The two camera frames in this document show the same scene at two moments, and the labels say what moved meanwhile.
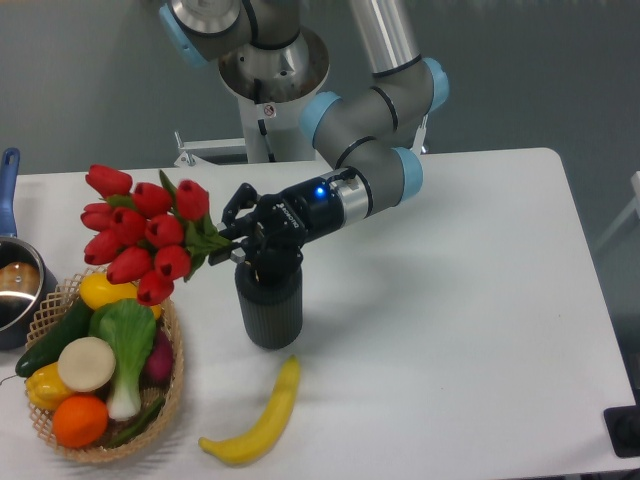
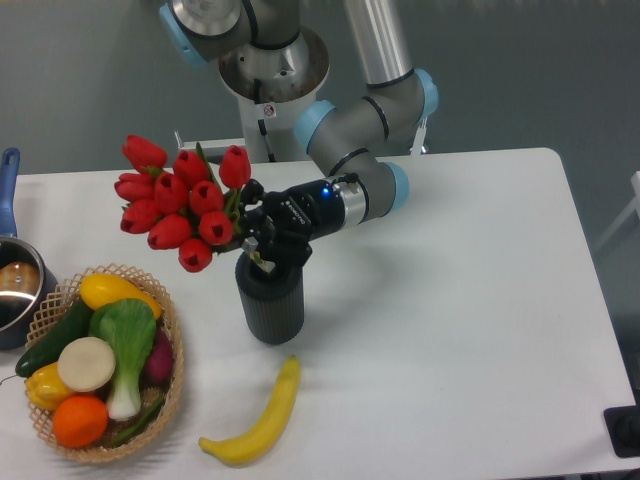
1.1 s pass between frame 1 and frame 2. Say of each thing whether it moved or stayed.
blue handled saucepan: stayed
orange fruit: stayed
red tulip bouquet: moved
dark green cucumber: stayed
